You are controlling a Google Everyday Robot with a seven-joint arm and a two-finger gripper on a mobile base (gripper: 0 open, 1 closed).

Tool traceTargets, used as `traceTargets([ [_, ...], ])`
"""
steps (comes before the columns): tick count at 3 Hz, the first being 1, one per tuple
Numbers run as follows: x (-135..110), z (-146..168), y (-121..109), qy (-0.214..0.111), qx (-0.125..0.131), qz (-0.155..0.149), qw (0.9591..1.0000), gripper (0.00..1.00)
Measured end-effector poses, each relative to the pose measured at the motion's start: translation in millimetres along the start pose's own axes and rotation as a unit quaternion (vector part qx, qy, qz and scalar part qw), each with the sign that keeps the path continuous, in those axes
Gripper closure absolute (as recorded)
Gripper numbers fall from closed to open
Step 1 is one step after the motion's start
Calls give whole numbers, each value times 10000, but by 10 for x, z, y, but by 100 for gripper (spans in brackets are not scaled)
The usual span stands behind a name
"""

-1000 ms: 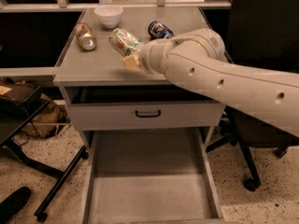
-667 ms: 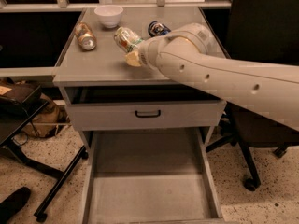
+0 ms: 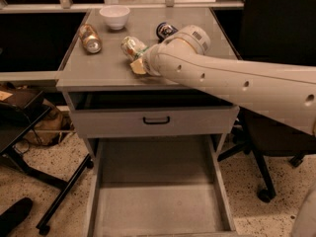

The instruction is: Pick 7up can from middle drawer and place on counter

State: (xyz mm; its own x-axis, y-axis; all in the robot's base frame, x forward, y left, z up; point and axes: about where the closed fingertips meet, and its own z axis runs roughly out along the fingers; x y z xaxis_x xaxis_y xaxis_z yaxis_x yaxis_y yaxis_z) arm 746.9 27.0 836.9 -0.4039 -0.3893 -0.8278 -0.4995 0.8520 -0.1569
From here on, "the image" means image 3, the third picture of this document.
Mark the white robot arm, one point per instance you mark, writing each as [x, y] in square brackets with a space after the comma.
[277, 99]

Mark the open middle drawer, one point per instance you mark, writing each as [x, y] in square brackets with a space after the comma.
[158, 187]

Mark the black drawer handle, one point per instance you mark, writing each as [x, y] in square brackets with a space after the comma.
[156, 121]

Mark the black shoe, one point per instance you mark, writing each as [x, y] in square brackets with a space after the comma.
[15, 215]

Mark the blue pepsi can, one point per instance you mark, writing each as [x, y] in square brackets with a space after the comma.
[164, 30]

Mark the brown bag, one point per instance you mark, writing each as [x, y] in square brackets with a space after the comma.
[46, 124]

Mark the gold brown can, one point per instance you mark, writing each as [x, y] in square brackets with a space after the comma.
[90, 38]

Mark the black office chair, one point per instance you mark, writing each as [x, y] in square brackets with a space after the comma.
[281, 31]

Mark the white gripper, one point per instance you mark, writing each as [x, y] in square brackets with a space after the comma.
[148, 62]

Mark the closed upper drawer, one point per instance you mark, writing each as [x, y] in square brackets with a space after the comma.
[128, 123]

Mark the white bowl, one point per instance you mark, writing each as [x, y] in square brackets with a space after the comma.
[115, 16]

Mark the grey drawer cabinet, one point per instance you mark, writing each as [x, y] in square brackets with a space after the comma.
[104, 81]

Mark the black rolling stand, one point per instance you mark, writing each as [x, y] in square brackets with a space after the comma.
[10, 135]

